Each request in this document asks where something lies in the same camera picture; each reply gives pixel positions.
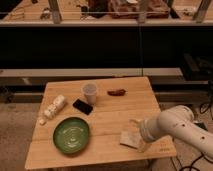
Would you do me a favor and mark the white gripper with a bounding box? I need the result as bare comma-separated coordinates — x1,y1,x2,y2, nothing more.
130,117,165,153

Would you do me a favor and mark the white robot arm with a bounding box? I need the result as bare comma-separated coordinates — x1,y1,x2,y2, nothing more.
132,105,213,159

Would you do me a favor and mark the black smartphone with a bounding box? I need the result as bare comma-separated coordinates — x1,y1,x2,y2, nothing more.
73,99,93,115

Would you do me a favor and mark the wooden table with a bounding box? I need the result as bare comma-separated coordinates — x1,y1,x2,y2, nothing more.
25,77,176,170

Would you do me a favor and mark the green plate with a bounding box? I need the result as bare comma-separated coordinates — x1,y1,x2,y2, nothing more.
53,117,90,154

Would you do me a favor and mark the white plastic bottle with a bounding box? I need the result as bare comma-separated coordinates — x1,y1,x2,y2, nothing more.
44,95,66,119

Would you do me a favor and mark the small white bottle cap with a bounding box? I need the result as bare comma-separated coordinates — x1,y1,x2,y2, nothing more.
39,118,46,126

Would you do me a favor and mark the brown basket on shelf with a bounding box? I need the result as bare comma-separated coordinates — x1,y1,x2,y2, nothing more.
108,0,170,18

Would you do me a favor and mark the long workbench shelf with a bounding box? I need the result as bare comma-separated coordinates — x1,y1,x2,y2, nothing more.
0,0,213,27

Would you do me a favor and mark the black floor cable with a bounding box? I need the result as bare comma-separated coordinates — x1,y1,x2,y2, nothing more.
169,99,213,171

